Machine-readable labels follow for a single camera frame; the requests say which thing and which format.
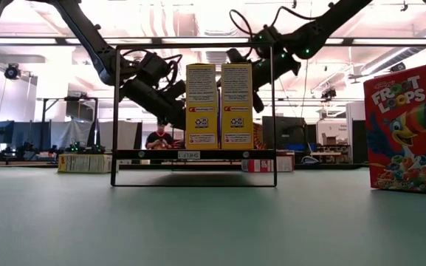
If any red Froot Loops cereal box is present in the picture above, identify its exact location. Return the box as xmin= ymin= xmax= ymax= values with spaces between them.
xmin=363 ymin=60 xmax=426 ymax=196
xmin=241 ymin=154 xmax=295 ymax=174

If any black cabinet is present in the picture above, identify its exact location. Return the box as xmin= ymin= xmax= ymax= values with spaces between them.
xmin=351 ymin=120 xmax=365 ymax=163

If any green table mat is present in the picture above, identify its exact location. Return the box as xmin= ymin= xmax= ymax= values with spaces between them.
xmin=0 ymin=168 xmax=426 ymax=266

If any wooden shelf with black frame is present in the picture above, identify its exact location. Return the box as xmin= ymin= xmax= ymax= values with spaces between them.
xmin=109 ymin=43 xmax=278 ymax=188

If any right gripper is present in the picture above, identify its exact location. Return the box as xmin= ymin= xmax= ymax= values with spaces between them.
xmin=252 ymin=53 xmax=302 ymax=114

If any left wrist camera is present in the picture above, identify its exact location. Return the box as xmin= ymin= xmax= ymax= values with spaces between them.
xmin=166 ymin=79 xmax=187 ymax=105

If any black monitor screen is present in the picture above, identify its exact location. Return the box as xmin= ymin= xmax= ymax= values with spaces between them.
xmin=262 ymin=116 xmax=306 ymax=151

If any white panel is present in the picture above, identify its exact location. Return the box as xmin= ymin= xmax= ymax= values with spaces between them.
xmin=99 ymin=120 xmax=142 ymax=151

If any white cabinet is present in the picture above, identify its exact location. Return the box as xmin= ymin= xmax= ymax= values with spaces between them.
xmin=316 ymin=118 xmax=350 ymax=147

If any yellow Corn Pops cereal box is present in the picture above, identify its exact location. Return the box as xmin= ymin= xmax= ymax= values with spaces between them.
xmin=57 ymin=153 xmax=113 ymax=174
xmin=185 ymin=62 xmax=220 ymax=151
xmin=220 ymin=62 xmax=255 ymax=151

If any blue partition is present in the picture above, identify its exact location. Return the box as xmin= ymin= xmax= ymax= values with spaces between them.
xmin=0 ymin=120 xmax=51 ymax=149

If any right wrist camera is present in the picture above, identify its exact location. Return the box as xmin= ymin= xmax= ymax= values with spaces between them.
xmin=227 ymin=47 xmax=249 ymax=64

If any black metal rack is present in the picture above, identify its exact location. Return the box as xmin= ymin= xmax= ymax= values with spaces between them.
xmin=37 ymin=95 xmax=101 ymax=151

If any grey cloth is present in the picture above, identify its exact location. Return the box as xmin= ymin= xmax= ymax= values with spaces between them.
xmin=49 ymin=118 xmax=95 ymax=149

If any cardboard box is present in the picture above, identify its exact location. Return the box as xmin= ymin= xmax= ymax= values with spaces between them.
xmin=321 ymin=132 xmax=338 ymax=146

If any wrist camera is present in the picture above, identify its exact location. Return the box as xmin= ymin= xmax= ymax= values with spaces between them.
xmin=166 ymin=79 xmax=187 ymax=105
xmin=227 ymin=47 xmax=249 ymax=64

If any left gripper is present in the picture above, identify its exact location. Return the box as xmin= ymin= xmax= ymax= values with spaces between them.
xmin=122 ymin=76 xmax=187 ymax=129

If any black crossbar with light strips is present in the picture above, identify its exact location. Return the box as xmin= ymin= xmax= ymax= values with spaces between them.
xmin=0 ymin=35 xmax=426 ymax=48

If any person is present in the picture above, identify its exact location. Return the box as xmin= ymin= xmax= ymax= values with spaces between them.
xmin=145 ymin=117 xmax=175 ymax=151

